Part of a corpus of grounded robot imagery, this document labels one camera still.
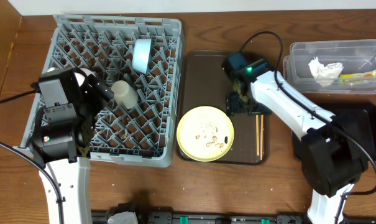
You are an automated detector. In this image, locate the pink bowl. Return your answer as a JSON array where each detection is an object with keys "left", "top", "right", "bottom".
[{"left": 47, "top": 67, "right": 97, "bottom": 88}]

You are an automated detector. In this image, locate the white plastic cup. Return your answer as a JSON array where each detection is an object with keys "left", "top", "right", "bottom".
[{"left": 111, "top": 80, "right": 139, "bottom": 109}]

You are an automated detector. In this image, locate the yellow plate with crumbs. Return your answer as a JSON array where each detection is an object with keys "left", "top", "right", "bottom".
[{"left": 177, "top": 106, "right": 235, "bottom": 162}]

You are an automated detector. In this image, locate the light blue bowl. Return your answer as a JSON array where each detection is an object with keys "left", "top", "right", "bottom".
[{"left": 132, "top": 39, "right": 152, "bottom": 74}]

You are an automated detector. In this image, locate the white napkin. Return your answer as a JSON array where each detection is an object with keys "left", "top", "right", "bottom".
[{"left": 308, "top": 57, "right": 344, "bottom": 87}]

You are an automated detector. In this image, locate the green snack wrapper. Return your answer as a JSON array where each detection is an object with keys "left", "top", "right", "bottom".
[{"left": 338, "top": 69, "right": 376, "bottom": 86}]

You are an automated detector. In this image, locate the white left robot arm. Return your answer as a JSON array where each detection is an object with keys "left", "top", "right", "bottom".
[{"left": 0, "top": 68, "right": 114, "bottom": 223}]

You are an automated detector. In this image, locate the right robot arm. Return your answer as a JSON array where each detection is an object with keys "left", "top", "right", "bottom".
[{"left": 222, "top": 50, "right": 376, "bottom": 223}]

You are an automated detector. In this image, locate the dark brown serving tray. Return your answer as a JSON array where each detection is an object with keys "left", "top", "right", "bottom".
[{"left": 178, "top": 50, "right": 270, "bottom": 166}]

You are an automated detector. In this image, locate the grey plastic dish rack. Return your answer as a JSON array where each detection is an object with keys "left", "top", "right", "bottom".
[{"left": 12, "top": 14, "right": 185, "bottom": 168}]

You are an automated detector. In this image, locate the black plastic bin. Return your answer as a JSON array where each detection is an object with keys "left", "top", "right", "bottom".
[{"left": 290, "top": 102, "right": 376, "bottom": 162}]

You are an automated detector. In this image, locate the clear plastic bin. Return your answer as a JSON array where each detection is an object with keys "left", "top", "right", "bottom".
[{"left": 283, "top": 39, "right": 376, "bottom": 95}]

